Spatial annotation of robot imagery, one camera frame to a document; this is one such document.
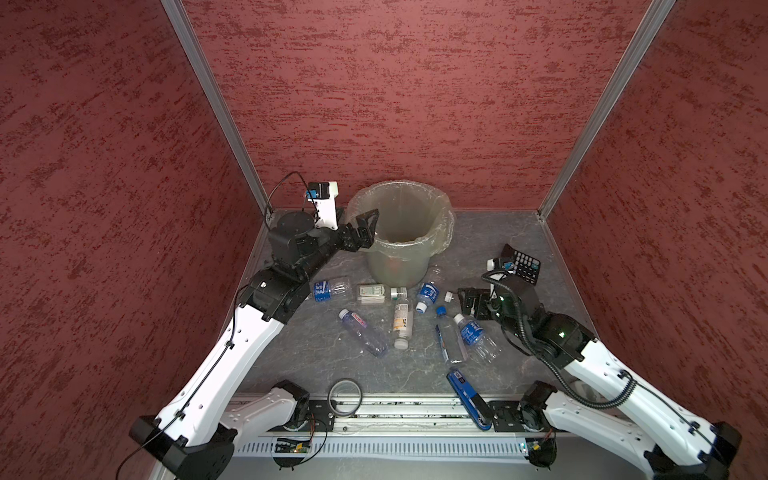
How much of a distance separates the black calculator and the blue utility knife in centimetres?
42

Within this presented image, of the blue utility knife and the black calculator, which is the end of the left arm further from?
the black calculator

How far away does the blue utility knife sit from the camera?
2.37 ft

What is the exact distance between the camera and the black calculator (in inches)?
40.2
